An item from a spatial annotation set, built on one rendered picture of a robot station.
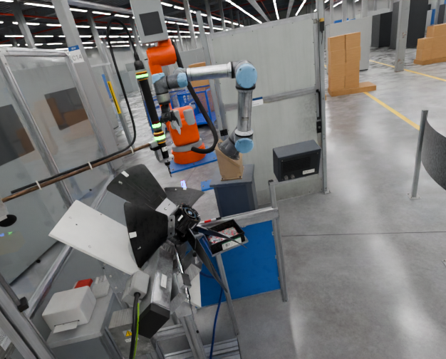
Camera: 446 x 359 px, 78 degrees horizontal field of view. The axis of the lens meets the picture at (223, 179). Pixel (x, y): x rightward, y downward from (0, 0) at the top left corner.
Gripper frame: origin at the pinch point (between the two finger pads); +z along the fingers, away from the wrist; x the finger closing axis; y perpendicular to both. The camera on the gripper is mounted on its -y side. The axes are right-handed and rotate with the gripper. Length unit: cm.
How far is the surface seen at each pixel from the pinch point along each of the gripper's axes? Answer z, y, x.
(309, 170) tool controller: 33, -17, -78
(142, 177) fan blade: 5.1, -47.0, 11.9
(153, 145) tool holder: -10, -54, 1
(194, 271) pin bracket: 49, -65, -3
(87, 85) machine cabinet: -27, 378, 177
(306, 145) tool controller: 18, -14, -77
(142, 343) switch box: 74, -77, 26
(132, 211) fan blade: 4, -81, 9
